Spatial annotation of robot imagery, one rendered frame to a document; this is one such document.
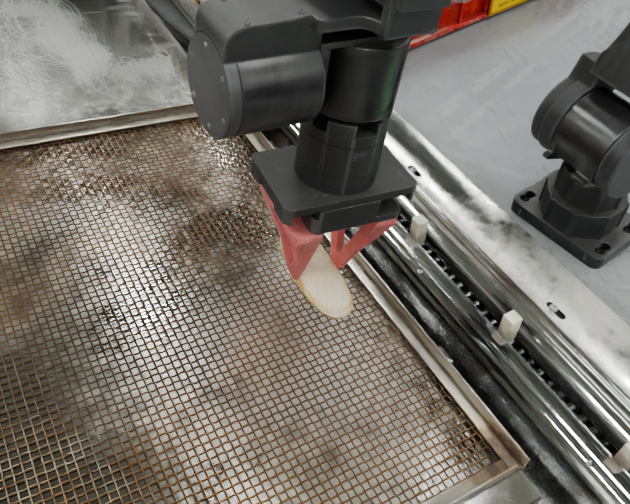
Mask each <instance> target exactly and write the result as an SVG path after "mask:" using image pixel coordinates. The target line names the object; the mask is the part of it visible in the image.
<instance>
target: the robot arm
mask: <svg viewBox="0 0 630 504"><path fill-rule="evenodd" d="M451 1H452V0H207V1H205V2H204V3H203V4H202V5H201V6H200V7H199V9H198V11H197V13H196V17H195V34H194V35H193V36H192V37H191V40H190V42H189V46H188V52H187V73H188V82H189V88H190V92H191V97H192V100H193V104H194V107H195V110H196V113H197V115H198V117H199V120H200V122H201V124H202V125H203V127H204V129H205V130H206V132H207V133H208V134H209V135H210V136H211V137H212V138H214V139H216V140H221V139H226V138H231V137H236V136H240V135H245V134H250V133H255V132H260V131H265V130H269V129H274V128H279V127H284V126H289V125H294V124H298V123H300V128H299V135H298V141H297V146H292V147H285V148H279V149H273V150H266V151H260V152H255V153H253V154H252V159H251V170H250V171H251V174H252V175H253V177H254V178H255V180H256V182H257V183H258V184H260V190H261V192H262V194H263V197H264V199H265V201H266V204H267V206H268V208H269V210H270V213H271V215H272V217H273V220H274V222H275V224H276V226H277V229H278V231H279V234H280V238H281V242H282V247H283V251H284V256H285V261H286V265H287V269H288V271H289V272H290V274H291V276H292V278H293V279H294V280H297V279H299V277H300V276H301V274H302V273H303V271H304V270H305V268H306V266H307V265H308V263H309V261H310V260H311V258H312V256H313V254H314V253H315V251H316V249H317V248H318V246H319V244H320V243H321V241H322V237H323V235H322V234H325V233H329V232H331V258H332V260H333V262H334V263H335V265H336V266H337V268H338V269H340V268H342V267H343V266H345V265H346V264H347V263H348V262H349V261H350V260H351V259H352V258H353V257H354V256H355V255H356V254H357V253H358V252H360V251H361V250H362V249H363V248H365V247H366V246H367V245H369V244H370V243H371V242H373V241H374V240H375V239H377V238H378V237H379V236H380V235H382V234H383V233H384V232H386V231H387V230H388V229H390V228H391V227H392V226H394V225H395V224H396V222H397V218H398V215H399V212H400V207H399V205H398V204H397V203H396V202H395V200H394V199H393V198H394V197H399V196H404V195H405V196H406V198H407V199H408V200H409V201H410V200H412V198H413V195H414V192H415V189H416V186H417V181H416V180H415V179H414V178H413V177H412V175H411V174H410V173H409V172H408V171H407V170H406V168H405V167H404V166H403V165H402V164H401V163H400V162H399V160H398V159H397V158H396V157H395V156H394V155H393V154H392V152H391V151H390V150H389V149H388V148H387V147H386V145H385V144H384V142H385V139H386V135H387V131H388V127H389V123H390V119H391V116H392V112H393V108H394V104H395V100H396V96H397V93H398V89H399V85H400V81H401V77H402V73H403V70H404V66H405V62H406V58H407V54H408V50H409V47H410V43H411V39H412V36H419V35H426V34H432V33H436V31H437V27H438V24H439V20H440V17H441V13H442V10H443V8H446V7H450V4H451ZM615 89H616V90H618V91H619V92H621V93H623V94H624V95H626V96H627V97H629V98H630V22H629V23H628V25H627V26H626V27H625V29H624V30H623V31H622V32H621V33H620V35H619V36H618V37H617V38H616V39H615V40H614V41H613V43H612V44H611V45H610V46H609V47H608V48H607V49H606V50H604V51H603V52H602V53H600V52H596V51H590V52H585V53H583V54H582V55H581V57H580V58H579V60H578V61H577V63H576V65H575V66H574V68H573V70H572V71H571V73H570V75H569V76H568V77H567V78H565V79H564V80H562V81H561V82H560V83H558V84H557V85H556V86H555V87H554V88H553V89H552V90H551V91H550V92H549V93H548V94H547V96H546V97H545V98H544V100H543V101H542V102H541V104H540V105H539V107H538V109H537V111H536V113H535V115H534V118H533V121H532V125H531V133H532V135H533V137H534V138H535V139H536V140H538V141H539V143H540V145H541V146H543V147H544V148H545V149H546V150H547V151H545V152H544V153H543V155H542V156H543V157H545V158H546V159H562V160H564V162H562V164H561V167H560V168H559V169H557V170H554V171H553V172H551V173H549V174H548V175H546V176H545V177H543V178H541V179H540V180H538V181H537V182H535V183H534V184H532V185H530V186H529V187H527V188H526V189H524V190H522V191H521V192H519V193H518V194H516V195H515V196H514V199H513V202H512V205H511V210H512V211H513V212H514V213H515V214H516V215H518V216H519V217H521V218H522V219H523V220H525V221H526V222H527V223H529V224H530V225H531V226H533V227H534V228H536V229H537V230H538V231H540V232H541V233H542V234H544V235H545V236H547V237H548V238H549V239H551V240H552V241H553V242H555V243H556V244H557V245H559V246H560V247H562V248H563V249H564V250H566V251H567V252H568V253H570V254H571V255H573V256H574V257H575V258H577V259H578V260H579V261H581V262H582V263H583V264H585V265H586V266H588V267H589V268H592V269H599V268H601V267H602V266H604V265H605V264H606V263H608V262H609V261H610V260H612V259H613V258H614V257H615V256H617V255H618V254H619V253H621V252H622V251H623V250H625V249H626V248H627V247H629V246H630V213H629V212H627V210H628V208H629V206H630V203H629V202H628V194H629V193H630V102H628V101H627V100H625V99H624V98H622V97H621V96H619V95H617V94H616V93H614V92H613V91H614V90H615ZM360 225H361V227H360V229H359V230H358V231H357V232H356V233H355V234H354V236H353V237H352V238H351V239H350V240H349V241H348V243H347V244H346V245H345V246H344V247H343V242H344V235H345V229H347V228H351V227H356V226H360Z"/></svg>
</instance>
